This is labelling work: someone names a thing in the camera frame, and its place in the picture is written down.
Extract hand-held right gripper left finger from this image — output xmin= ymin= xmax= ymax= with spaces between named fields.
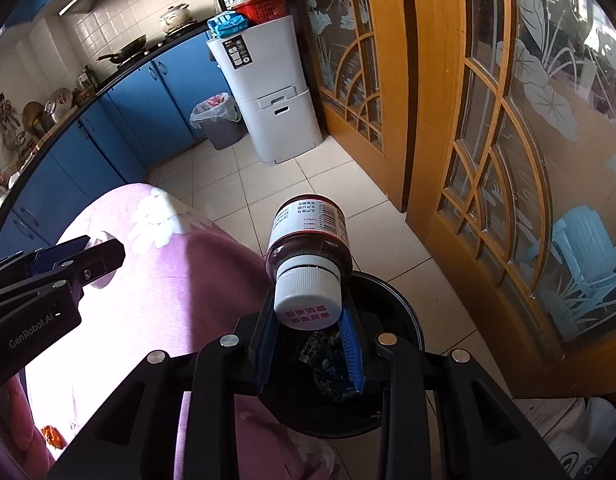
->
xmin=45 ymin=305 xmax=284 ymax=480

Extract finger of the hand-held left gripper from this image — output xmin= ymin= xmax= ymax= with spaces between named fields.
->
xmin=53 ymin=238 xmax=127 ymax=291
xmin=28 ymin=236 xmax=90 ymax=275

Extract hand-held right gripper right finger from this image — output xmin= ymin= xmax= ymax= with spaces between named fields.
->
xmin=338 ymin=305 xmax=571 ymax=480

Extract silver foil wrapper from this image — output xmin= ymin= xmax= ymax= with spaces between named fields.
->
xmin=298 ymin=330 xmax=361 ymax=403

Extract black trash bin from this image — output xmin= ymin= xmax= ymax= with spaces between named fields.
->
xmin=260 ymin=271 xmax=426 ymax=438

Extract dark bottle with white cap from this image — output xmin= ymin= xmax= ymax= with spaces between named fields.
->
xmin=265 ymin=194 xmax=354 ymax=331

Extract pink flowered tablecloth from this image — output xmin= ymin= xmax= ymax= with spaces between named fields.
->
xmin=0 ymin=182 xmax=339 ymax=480

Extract crumpled orange wrapper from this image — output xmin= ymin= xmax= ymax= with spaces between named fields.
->
xmin=40 ymin=425 xmax=64 ymax=450

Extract round wooden board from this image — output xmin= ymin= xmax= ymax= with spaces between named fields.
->
xmin=22 ymin=101 xmax=48 ymax=136

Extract metal pot lid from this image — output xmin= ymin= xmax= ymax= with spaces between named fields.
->
xmin=44 ymin=87 xmax=73 ymax=122

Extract blue kitchen cabinets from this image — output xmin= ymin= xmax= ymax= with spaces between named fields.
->
xmin=0 ymin=32 xmax=229 ymax=261

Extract black countertop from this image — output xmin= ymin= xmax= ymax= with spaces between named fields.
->
xmin=0 ymin=22 xmax=214 ymax=241

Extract grey bin with bag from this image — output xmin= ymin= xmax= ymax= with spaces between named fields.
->
xmin=189 ymin=92 xmax=247 ymax=151

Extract black wok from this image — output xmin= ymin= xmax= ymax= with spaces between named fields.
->
xmin=97 ymin=35 xmax=148 ymax=65

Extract white storage cabinet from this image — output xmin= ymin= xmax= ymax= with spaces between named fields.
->
xmin=206 ymin=14 xmax=324 ymax=165

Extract white printed bag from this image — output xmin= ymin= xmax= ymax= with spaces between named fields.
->
xmin=513 ymin=397 xmax=614 ymax=480

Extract white cooking pot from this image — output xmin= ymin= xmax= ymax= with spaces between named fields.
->
xmin=158 ymin=4 xmax=191 ymax=36

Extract wooden glass door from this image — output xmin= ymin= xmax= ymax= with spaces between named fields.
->
xmin=403 ymin=0 xmax=616 ymax=401
xmin=283 ymin=0 xmax=414 ymax=213

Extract blue wipes pack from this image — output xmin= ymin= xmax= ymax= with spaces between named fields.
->
xmin=207 ymin=11 xmax=250 ymax=38

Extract red plastic basket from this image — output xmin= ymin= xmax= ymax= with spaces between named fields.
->
xmin=232 ymin=0 xmax=290 ymax=26

